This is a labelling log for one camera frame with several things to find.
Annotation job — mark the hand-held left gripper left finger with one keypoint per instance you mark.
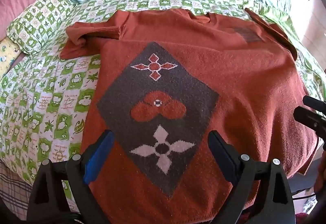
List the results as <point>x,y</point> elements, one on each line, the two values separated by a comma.
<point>99,156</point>

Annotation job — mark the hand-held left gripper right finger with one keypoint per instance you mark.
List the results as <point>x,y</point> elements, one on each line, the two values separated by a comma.
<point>224,156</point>

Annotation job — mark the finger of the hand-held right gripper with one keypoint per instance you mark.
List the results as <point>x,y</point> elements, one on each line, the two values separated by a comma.
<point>309,118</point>
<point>314,103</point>

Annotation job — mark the orange-red knit sweater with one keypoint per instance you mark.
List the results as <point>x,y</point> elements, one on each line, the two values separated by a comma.
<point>229,81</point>

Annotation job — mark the green checkered bedsheet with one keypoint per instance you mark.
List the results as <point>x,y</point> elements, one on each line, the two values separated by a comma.
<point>45,102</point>

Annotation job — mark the plaid cloth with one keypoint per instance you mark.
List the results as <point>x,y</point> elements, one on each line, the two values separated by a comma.
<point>14,184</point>

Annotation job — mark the yellow patterned cloth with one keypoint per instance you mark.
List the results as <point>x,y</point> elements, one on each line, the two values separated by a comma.
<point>6,57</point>

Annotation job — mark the green checkered pillow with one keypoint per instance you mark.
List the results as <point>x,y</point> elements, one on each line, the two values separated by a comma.
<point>38,25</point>

